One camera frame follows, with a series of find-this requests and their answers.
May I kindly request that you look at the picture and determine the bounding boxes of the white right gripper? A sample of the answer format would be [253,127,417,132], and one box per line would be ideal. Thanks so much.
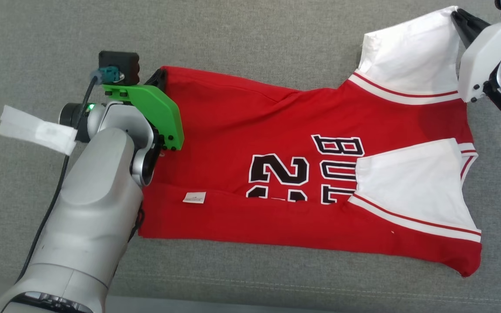
[451,9,501,103]

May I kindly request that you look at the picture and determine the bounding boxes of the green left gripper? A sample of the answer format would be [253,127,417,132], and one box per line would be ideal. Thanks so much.
[102,67,185,151]

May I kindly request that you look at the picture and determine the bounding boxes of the red jersey with white sleeves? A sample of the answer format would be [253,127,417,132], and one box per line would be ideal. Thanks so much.
[137,5,482,278]

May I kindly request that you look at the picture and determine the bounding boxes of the white tape flag on cable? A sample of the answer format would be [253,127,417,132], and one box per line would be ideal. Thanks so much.
[0,104,78,156]

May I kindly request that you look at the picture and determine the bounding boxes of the black left camera cable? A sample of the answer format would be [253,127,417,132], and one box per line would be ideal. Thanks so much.
[16,70,103,283]

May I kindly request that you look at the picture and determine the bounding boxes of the black braided cable on arm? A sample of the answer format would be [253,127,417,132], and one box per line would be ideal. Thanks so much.
[127,208,146,244]

